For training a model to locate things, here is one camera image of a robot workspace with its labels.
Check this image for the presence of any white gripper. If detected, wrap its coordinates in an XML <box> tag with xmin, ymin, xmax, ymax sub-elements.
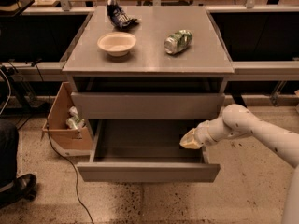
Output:
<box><xmin>179</xmin><ymin>119</ymin><xmax>223</xmax><ymax>149</ymax></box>

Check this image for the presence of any grey drawer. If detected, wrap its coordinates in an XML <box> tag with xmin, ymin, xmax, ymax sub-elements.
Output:
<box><xmin>71</xmin><ymin>92</ymin><xmax>225</xmax><ymax>119</ymax></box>
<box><xmin>77</xmin><ymin>119</ymin><xmax>220</xmax><ymax>183</ymax></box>

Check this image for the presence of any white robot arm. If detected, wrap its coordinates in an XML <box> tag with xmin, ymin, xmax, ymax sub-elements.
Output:
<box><xmin>179</xmin><ymin>104</ymin><xmax>299</xmax><ymax>224</ymax></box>

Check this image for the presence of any grey drawer cabinet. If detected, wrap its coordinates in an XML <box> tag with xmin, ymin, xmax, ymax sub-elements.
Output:
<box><xmin>62</xmin><ymin>5</ymin><xmax>235</xmax><ymax>123</ymax></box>

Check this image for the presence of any grey top drawer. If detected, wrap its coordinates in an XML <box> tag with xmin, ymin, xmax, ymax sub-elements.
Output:
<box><xmin>71</xmin><ymin>92</ymin><xmax>225</xmax><ymax>119</ymax></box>

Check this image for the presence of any green soda can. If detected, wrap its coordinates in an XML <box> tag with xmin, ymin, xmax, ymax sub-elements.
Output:
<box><xmin>164</xmin><ymin>30</ymin><xmax>192</xmax><ymax>55</ymax></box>

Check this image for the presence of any green can in box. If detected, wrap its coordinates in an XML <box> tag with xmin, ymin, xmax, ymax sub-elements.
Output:
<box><xmin>65</xmin><ymin>117</ymin><xmax>85</xmax><ymax>131</ymax></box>

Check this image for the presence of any white paper bowl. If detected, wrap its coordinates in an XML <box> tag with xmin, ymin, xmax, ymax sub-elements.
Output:
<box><xmin>97</xmin><ymin>32</ymin><xmax>136</xmax><ymax>57</ymax></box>

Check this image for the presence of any cardboard box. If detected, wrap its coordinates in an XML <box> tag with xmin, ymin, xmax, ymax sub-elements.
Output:
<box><xmin>42</xmin><ymin>82</ymin><xmax>93</xmax><ymax>151</ymax></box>

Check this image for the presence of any white bottle in box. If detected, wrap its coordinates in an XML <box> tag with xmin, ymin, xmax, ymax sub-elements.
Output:
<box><xmin>68</xmin><ymin>106</ymin><xmax>78</xmax><ymax>116</ymax></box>

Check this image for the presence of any blue crumpled chip bag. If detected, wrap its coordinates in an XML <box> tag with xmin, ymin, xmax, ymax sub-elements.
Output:
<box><xmin>107</xmin><ymin>0</ymin><xmax>137</xmax><ymax>30</ymax></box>

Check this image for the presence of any black shoe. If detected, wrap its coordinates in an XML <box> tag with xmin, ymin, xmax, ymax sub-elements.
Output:
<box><xmin>0</xmin><ymin>174</ymin><xmax>36</xmax><ymax>208</ymax></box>

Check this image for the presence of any dark trouser leg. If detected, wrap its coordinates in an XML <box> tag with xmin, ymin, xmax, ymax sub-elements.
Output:
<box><xmin>0</xmin><ymin>119</ymin><xmax>19</xmax><ymax>192</ymax></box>

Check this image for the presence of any black floor cable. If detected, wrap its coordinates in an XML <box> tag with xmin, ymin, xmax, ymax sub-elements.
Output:
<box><xmin>32</xmin><ymin>63</ymin><xmax>95</xmax><ymax>224</ymax></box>

